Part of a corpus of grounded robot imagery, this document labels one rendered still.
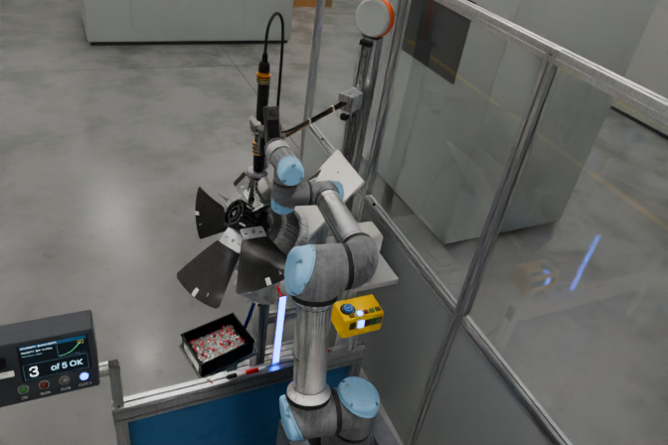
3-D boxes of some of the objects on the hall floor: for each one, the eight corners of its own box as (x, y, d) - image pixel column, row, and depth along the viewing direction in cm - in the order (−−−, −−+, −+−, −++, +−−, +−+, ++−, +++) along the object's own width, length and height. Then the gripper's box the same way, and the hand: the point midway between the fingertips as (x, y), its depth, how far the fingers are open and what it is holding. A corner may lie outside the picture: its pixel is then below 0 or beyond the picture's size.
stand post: (255, 386, 287) (266, 254, 237) (260, 401, 280) (272, 267, 231) (247, 389, 285) (256, 255, 236) (251, 403, 278) (262, 269, 229)
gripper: (257, 165, 167) (240, 133, 183) (292, 162, 172) (272, 131, 188) (259, 141, 163) (241, 110, 179) (295, 138, 167) (274, 108, 183)
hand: (258, 115), depth 181 cm, fingers closed on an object, 4 cm apart
